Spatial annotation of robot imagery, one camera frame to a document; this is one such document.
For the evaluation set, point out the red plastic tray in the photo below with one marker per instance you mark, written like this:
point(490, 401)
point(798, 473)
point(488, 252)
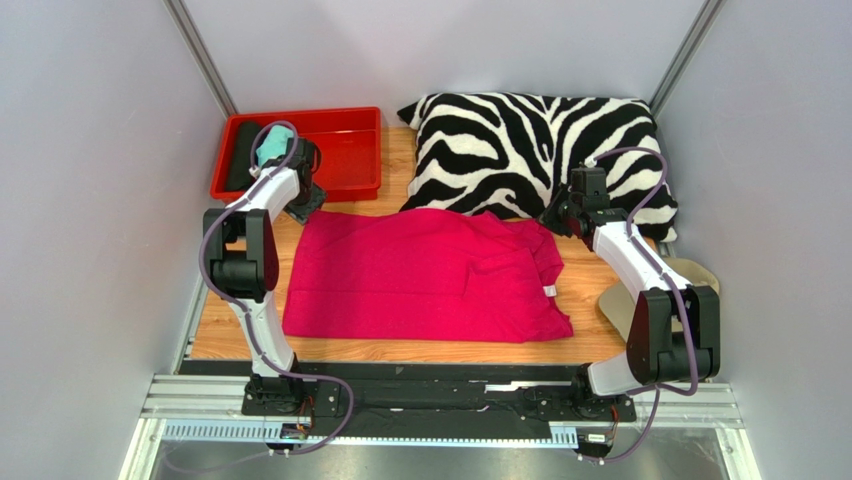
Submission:
point(350, 140)

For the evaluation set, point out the beige baseball cap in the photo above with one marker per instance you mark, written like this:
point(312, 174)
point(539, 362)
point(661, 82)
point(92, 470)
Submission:
point(617, 305)

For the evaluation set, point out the rolled teal t shirt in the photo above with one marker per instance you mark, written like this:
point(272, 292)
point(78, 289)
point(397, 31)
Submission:
point(274, 144)

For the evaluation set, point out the zebra print pillow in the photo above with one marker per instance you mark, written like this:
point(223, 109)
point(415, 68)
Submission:
point(508, 154)

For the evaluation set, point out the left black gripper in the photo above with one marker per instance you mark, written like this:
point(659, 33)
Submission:
point(316, 198)

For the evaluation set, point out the aluminium frame rail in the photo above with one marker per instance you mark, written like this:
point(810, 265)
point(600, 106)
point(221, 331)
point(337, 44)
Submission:
point(189, 427)

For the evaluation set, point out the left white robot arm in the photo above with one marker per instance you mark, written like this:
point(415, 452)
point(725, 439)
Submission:
point(239, 262)

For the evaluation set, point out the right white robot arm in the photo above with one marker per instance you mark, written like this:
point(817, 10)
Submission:
point(675, 330)

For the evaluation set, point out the rolled black t shirt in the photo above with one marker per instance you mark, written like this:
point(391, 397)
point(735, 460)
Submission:
point(238, 177)

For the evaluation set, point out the magenta t shirt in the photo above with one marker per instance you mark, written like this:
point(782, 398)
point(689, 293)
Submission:
point(425, 274)

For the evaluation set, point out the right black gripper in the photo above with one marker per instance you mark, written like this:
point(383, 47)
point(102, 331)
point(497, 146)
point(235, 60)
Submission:
point(559, 217)

